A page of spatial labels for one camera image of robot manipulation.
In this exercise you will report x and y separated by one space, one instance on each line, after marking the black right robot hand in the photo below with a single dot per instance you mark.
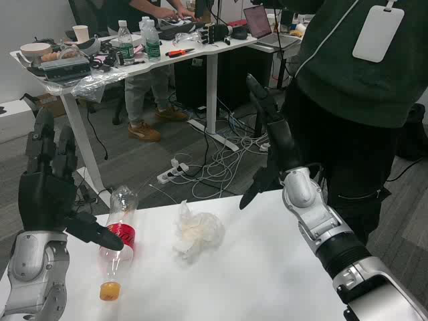
282 147

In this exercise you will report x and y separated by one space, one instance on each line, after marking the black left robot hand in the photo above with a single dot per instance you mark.
43 200

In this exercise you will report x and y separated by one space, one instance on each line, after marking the red-label plastic bottle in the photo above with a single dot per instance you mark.
123 200

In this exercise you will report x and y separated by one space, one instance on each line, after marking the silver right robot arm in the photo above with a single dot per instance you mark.
321 217

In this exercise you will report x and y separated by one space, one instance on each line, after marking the green-label water bottle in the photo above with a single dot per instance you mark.
152 43
126 47
143 28

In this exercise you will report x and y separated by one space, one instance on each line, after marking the white cardboard box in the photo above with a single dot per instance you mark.
15 117

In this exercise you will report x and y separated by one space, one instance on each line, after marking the person in dark green jacket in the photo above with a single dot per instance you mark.
351 83

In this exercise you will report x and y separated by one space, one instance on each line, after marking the brown cardboard box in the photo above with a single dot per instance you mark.
53 103

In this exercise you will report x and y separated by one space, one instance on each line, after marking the white power strip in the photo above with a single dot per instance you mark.
170 174

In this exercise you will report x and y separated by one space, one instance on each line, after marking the crumpled white plastic wrap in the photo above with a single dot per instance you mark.
197 234

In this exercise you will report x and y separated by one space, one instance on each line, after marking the white standing desk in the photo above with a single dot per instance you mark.
187 63

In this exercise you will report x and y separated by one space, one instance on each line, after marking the open laptop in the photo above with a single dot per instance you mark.
257 21

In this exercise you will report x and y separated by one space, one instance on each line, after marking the clear plastic sheet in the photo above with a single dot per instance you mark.
97 80

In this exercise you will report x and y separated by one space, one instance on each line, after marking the black robotic hand on desk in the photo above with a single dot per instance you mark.
215 33

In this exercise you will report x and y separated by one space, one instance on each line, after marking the grey equipment box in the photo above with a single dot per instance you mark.
65 68

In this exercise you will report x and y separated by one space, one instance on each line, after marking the person in grey trousers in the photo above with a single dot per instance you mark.
147 93

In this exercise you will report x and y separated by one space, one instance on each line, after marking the beige bowl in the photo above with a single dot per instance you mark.
35 50

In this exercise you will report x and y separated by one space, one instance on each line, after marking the white badge card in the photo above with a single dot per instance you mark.
378 30

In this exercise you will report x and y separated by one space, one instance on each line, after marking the black flat pouch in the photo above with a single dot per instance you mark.
177 30

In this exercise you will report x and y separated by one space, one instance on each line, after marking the white paper cup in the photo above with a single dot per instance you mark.
81 33

